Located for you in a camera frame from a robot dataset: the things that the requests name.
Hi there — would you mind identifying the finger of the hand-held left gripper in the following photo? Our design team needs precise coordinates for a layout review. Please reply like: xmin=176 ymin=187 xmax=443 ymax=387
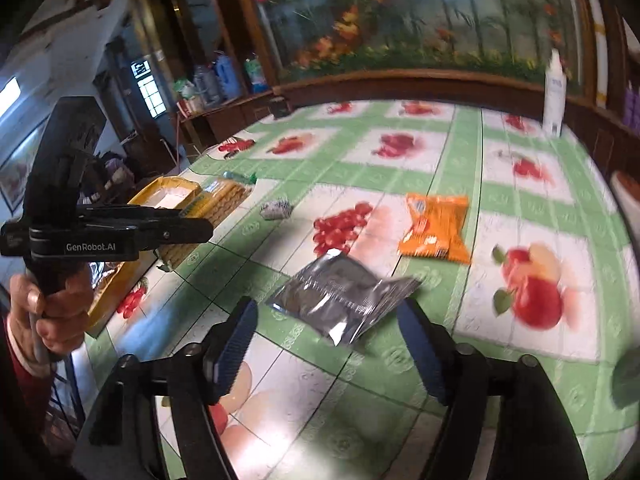
xmin=136 ymin=216 xmax=214 ymax=257
xmin=80 ymin=203 xmax=187 ymax=223

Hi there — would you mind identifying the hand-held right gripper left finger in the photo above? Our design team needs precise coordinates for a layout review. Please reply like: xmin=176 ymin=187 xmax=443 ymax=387
xmin=75 ymin=296 xmax=259 ymax=480

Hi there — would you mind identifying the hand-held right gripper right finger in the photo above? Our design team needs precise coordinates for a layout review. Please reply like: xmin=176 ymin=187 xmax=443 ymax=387
xmin=397 ymin=297 xmax=593 ymax=480

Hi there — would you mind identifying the white tray with yellow tape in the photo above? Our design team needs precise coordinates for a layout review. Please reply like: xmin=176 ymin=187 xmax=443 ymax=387
xmin=87 ymin=176 xmax=202 ymax=337

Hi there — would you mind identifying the green-edged cracker packet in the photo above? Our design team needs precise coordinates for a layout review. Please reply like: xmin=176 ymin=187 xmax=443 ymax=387
xmin=159 ymin=172 xmax=257 ymax=272

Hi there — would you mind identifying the silver foil packet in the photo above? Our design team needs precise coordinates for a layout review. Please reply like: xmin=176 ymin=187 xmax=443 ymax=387
xmin=266 ymin=252 xmax=422 ymax=347

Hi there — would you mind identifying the orange snack packet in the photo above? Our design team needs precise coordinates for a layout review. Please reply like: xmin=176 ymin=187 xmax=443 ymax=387
xmin=398 ymin=193 xmax=472 ymax=265

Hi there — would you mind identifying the person's left forearm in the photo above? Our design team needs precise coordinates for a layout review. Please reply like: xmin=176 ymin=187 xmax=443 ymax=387
xmin=0 ymin=314 xmax=57 ymax=403

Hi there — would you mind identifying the person's left hand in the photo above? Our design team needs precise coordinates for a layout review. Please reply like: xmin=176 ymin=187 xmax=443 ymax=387
xmin=9 ymin=270 xmax=95 ymax=361

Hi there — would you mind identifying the ceiling light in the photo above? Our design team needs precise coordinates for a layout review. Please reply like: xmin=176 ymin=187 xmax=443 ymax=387
xmin=0 ymin=76 xmax=22 ymax=122

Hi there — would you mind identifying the black and white candy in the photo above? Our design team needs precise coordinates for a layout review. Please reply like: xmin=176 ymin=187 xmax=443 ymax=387
xmin=260 ymin=199 xmax=294 ymax=221

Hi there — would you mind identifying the barred window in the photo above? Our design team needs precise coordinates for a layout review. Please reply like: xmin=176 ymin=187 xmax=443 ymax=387
xmin=130 ymin=59 xmax=164 ymax=117

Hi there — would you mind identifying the wooden cabinet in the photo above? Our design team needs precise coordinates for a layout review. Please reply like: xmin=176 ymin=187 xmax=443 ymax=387
xmin=172 ymin=87 xmax=283 ymax=163

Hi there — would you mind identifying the grey water jug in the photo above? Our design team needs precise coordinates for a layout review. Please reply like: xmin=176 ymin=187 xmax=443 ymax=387
xmin=193 ymin=64 xmax=221 ymax=107

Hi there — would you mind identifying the blue thermos jug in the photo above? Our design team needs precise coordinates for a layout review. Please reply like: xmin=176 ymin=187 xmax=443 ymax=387
xmin=214 ymin=54 xmax=242 ymax=102

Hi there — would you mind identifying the green plastic bag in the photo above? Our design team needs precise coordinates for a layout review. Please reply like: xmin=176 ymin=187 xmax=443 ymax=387
xmin=244 ymin=56 xmax=269 ymax=94

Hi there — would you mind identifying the green fruit-print tablecloth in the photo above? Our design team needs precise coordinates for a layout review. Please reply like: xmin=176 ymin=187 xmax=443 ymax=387
xmin=85 ymin=100 xmax=640 ymax=480

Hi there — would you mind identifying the white bowl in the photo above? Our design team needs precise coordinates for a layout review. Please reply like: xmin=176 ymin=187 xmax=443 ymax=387
xmin=609 ymin=170 xmax=640 ymax=243

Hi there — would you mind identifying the white spray bottle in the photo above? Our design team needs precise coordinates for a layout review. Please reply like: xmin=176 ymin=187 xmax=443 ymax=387
xmin=542 ymin=49 xmax=569 ymax=138

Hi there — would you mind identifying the purple bottle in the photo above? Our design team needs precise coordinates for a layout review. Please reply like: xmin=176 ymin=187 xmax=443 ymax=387
xmin=622 ymin=84 xmax=640 ymax=132

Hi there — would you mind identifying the flower mural panel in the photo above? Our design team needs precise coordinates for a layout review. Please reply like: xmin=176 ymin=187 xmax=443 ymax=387
xmin=247 ymin=0 xmax=601 ymax=92

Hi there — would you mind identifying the framed wall painting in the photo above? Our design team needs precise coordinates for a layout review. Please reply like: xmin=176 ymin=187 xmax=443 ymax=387
xmin=0 ymin=122 xmax=48 ymax=213

